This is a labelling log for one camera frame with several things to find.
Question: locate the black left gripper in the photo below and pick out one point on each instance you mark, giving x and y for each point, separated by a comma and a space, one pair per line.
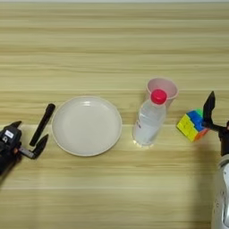
7, 161

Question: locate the clear bottle with red cap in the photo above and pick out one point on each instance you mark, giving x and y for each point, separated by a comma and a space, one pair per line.
149, 122

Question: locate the pink plastic cup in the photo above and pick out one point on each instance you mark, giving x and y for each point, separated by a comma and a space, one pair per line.
162, 85

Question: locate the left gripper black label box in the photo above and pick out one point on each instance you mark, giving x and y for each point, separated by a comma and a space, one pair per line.
10, 137

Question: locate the round cream plate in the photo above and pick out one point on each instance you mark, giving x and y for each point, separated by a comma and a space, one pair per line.
86, 125

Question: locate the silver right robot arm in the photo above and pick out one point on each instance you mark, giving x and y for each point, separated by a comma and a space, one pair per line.
222, 196

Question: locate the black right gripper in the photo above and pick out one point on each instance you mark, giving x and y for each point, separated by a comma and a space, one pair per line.
225, 140

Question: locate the black marker pen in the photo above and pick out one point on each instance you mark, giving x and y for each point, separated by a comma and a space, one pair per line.
43, 123

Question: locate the multicoloured puzzle cube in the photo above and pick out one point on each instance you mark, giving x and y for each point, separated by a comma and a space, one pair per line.
186, 125

